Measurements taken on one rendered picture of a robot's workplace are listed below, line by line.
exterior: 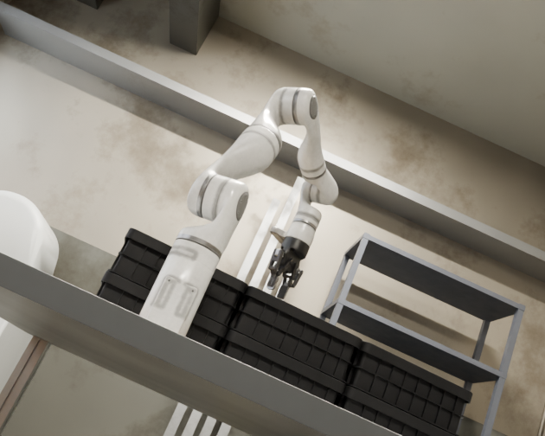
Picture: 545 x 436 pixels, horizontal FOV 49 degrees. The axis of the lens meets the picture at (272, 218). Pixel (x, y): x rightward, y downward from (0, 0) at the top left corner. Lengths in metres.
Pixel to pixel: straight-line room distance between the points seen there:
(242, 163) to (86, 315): 0.56
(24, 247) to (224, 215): 2.14
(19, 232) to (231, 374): 2.47
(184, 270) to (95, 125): 3.07
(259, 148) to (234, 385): 0.62
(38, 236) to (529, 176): 3.27
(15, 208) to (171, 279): 2.21
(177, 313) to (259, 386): 0.31
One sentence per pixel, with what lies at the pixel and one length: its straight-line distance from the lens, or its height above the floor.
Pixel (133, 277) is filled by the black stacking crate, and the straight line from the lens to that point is 1.37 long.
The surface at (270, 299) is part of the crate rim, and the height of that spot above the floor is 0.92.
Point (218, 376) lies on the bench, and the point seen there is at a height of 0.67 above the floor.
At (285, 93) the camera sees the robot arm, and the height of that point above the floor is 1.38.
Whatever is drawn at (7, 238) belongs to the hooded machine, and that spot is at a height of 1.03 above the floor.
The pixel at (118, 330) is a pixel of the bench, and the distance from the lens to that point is 0.83.
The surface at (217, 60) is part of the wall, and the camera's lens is 4.35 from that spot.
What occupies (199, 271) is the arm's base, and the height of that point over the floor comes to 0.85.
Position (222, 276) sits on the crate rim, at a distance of 1.38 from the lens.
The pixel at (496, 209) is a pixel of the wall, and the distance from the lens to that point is 4.43.
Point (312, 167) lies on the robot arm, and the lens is 1.62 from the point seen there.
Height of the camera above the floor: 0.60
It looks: 20 degrees up
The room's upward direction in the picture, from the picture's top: 25 degrees clockwise
